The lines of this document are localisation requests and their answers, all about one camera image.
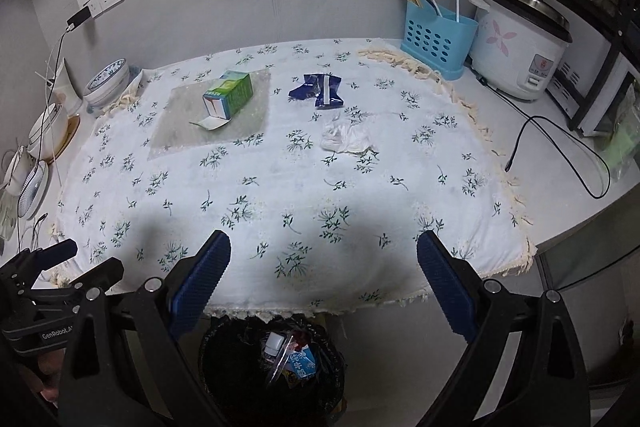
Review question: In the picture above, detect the white floral rice cooker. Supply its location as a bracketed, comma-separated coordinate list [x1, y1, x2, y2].
[468, 0, 572, 102]

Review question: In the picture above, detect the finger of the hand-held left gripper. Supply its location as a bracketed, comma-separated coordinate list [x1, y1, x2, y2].
[65, 257, 125, 297]
[22, 239, 78, 269]

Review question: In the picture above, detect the striped white bowl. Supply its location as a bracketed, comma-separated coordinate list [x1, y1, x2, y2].
[17, 159, 51, 220]

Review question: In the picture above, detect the black charger plug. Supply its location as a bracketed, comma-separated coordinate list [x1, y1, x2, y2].
[66, 7, 93, 32]

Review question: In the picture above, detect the green plastic bag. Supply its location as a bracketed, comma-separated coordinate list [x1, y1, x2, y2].
[595, 87, 640, 182]

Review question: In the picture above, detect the white floral fringed tablecloth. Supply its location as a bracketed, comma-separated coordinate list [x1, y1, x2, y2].
[47, 38, 538, 320]

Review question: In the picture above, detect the grey counter cabinet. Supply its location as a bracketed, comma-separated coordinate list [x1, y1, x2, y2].
[320, 217, 640, 388]

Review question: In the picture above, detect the green white milk carton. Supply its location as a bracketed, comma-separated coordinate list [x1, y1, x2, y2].
[189, 71, 254, 131]

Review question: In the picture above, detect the dark blue snack wrapper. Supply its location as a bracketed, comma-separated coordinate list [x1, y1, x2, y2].
[288, 72, 346, 108]

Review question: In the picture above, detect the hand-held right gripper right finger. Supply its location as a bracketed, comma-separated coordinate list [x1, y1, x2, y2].
[416, 229, 591, 427]

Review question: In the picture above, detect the blue patterned white bowl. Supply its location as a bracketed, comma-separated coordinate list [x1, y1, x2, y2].
[82, 58, 130, 105]

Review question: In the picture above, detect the blue white drink carton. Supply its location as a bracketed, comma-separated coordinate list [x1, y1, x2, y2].
[287, 347, 317, 380]

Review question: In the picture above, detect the trash bin with black bag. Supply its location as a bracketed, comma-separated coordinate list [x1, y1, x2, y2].
[197, 314, 348, 427]

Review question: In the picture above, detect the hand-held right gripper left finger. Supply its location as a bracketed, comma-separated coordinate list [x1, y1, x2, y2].
[57, 229, 233, 427]

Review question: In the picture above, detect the black power cable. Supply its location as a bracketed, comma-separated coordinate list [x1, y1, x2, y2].
[475, 72, 612, 200]

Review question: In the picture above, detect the clear plastic sheet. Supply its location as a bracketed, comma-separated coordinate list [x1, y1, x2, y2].
[150, 68, 273, 162]

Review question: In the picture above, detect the white cup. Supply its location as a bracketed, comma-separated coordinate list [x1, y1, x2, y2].
[0, 146, 31, 195]

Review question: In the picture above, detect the person's left hand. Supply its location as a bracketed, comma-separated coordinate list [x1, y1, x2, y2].
[20, 346, 67, 404]

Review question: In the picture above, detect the crumpled white tissue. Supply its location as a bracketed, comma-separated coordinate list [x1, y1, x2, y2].
[320, 119, 381, 155]

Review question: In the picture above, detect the white ceramic pot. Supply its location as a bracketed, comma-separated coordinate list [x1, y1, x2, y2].
[27, 103, 73, 158]

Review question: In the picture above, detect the clear plastic wrapper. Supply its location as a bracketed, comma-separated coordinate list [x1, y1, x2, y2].
[265, 332, 296, 389]

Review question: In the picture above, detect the white appliance on black rack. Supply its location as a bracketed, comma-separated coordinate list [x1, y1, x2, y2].
[545, 7, 640, 138]

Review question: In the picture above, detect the blue plastic utensil holder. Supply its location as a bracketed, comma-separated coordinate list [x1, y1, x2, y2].
[400, 0, 479, 80]

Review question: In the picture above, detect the white kettle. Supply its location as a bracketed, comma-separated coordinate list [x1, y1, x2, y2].
[47, 57, 83, 118]

